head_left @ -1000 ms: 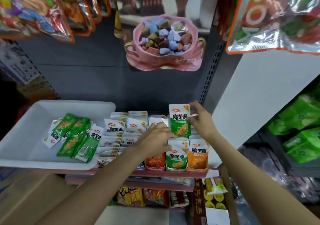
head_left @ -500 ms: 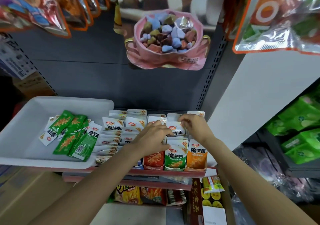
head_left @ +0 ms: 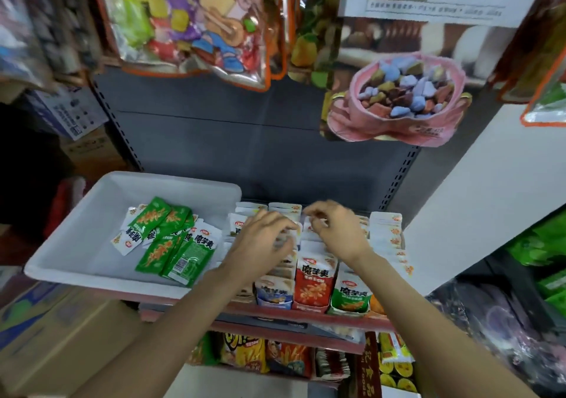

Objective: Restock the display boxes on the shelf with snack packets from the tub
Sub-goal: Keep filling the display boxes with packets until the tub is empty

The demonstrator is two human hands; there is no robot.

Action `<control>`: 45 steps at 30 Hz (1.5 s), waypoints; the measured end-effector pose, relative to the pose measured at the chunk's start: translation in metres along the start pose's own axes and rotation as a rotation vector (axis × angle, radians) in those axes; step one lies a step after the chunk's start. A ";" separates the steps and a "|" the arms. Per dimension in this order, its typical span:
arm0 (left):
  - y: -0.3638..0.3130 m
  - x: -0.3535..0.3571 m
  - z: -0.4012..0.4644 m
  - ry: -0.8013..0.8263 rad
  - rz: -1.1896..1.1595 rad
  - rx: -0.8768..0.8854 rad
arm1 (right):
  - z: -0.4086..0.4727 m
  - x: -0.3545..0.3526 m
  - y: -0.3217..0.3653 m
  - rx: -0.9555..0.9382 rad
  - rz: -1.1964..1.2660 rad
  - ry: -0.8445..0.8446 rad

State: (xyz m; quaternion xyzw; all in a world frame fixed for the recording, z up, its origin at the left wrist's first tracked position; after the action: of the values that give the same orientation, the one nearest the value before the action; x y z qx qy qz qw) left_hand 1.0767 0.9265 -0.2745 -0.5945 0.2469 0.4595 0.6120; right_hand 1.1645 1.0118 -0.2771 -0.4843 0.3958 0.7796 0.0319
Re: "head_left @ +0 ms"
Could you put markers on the person's right hand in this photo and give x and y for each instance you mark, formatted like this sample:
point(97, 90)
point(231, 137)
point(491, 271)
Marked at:
point(340, 232)

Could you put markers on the person's left hand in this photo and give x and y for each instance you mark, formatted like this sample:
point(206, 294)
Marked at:
point(256, 246)

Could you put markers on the gold display box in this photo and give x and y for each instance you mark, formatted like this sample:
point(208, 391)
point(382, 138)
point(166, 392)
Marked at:
point(243, 209)

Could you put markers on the blue konjac snack packet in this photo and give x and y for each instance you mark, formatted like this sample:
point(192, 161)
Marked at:
point(274, 292)

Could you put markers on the orange display box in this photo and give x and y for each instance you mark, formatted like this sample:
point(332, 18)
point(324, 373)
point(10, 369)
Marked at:
point(389, 225)

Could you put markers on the red konjac snack packet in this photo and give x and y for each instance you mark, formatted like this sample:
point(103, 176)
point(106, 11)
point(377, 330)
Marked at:
point(316, 280)

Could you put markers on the blue display box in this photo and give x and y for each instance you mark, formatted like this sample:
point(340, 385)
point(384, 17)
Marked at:
point(274, 305)

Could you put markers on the green konjac snack packet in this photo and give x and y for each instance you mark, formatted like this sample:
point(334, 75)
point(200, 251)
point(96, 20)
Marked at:
point(351, 294)

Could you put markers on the green display box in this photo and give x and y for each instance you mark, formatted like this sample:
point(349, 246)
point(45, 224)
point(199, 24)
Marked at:
point(351, 311)

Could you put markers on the red display box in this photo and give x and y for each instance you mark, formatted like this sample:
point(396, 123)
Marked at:
point(314, 307)

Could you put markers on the pile of snack packets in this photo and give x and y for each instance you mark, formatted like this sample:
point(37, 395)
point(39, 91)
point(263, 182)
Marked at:
point(172, 243)

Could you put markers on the white plastic bin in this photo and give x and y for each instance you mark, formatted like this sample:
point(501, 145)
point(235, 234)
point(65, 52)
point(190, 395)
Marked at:
point(57, 256)

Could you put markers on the person's right forearm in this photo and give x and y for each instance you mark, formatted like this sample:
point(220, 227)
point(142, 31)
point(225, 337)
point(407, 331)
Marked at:
point(442, 336)

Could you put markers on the person's left forearm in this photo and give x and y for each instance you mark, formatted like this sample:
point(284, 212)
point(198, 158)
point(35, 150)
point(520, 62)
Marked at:
point(150, 340)

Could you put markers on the yellow snack packets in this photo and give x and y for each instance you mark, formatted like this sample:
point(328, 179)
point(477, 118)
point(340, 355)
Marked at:
point(398, 362)

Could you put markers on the plain brown cardboard carton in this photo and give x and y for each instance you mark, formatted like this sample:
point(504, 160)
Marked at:
point(93, 154)

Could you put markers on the hanging yellow green snack bags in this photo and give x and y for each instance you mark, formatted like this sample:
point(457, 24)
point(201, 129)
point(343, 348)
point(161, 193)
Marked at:
point(309, 31)

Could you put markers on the blue print cardboard carton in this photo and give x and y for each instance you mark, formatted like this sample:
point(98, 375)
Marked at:
point(57, 340)

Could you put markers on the white blue carton box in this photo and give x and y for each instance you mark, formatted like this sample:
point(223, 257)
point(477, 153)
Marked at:
point(71, 110)

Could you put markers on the orange-edged clear candy bag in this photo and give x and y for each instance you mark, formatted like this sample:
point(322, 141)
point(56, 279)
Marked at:
point(531, 48)

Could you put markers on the row of orange chip bags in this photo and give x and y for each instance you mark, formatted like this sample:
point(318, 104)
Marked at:
point(265, 356)

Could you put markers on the hanging pink candy bag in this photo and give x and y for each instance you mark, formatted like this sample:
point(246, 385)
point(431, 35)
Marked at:
point(398, 119)

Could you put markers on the black plastic wrapped bundle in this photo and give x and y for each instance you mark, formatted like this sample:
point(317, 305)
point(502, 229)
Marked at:
point(504, 331)

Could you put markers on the red plastic bag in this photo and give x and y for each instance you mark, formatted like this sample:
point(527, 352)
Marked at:
point(64, 206)

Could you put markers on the stack of green packs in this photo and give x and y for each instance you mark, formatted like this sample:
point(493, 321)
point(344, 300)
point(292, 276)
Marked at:
point(544, 256)

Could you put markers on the orange trimmed colourful candy bag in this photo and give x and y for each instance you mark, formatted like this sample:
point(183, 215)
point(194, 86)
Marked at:
point(194, 22)

